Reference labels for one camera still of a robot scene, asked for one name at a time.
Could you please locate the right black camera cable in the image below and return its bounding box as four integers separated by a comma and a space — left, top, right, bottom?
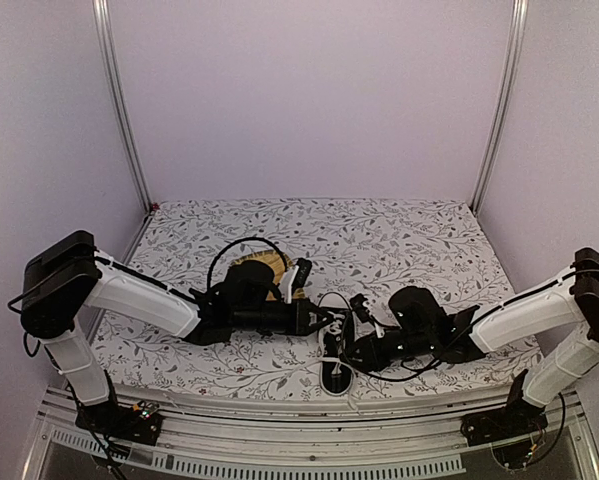
338, 299, 460, 382

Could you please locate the left black camera cable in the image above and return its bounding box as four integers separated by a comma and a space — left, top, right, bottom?
206, 237, 290, 291

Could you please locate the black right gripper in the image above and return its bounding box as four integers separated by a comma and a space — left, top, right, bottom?
339, 330, 434, 374

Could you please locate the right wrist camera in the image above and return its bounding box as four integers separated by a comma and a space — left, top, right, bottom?
350, 294, 386, 339

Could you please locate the floral patterned table mat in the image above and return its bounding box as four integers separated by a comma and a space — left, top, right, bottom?
92, 199, 512, 401

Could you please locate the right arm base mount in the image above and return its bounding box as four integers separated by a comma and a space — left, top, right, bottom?
460, 401, 548, 446

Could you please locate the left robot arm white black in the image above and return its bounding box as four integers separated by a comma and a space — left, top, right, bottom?
7, 230, 335, 434

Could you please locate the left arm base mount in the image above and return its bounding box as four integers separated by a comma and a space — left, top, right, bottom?
75, 402, 164, 446

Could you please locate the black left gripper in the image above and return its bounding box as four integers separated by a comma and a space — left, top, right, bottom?
233, 298, 334, 337

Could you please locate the black white canvas sneaker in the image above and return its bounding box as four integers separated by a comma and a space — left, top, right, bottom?
317, 292, 359, 414

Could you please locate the black camera cable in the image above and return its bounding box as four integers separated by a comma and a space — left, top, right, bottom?
206, 237, 290, 291
338, 299, 460, 382

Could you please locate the woven bamboo tray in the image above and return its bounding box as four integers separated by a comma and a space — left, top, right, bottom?
230, 250, 305, 300

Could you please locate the right aluminium frame post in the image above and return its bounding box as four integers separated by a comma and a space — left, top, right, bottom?
470, 0, 529, 217

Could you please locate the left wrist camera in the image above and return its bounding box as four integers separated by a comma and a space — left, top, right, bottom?
279, 258, 312, 304

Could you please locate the left aluminium frame post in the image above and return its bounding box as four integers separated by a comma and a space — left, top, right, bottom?
92, 0, 152, 214

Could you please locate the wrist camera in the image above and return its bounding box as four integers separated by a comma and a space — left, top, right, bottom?
350, 294, 386, 339
279, 258, 312, 304

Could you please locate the aluminium frame post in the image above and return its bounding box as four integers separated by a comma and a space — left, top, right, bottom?
92, 0, 152, 214
470, 0, 529, 217

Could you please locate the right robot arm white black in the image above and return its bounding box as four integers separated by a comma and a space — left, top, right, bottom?
345, 248, 599, 436

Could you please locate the front aluminium rail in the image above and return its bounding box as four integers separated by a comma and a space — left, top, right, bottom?
21, 387, 599, 480

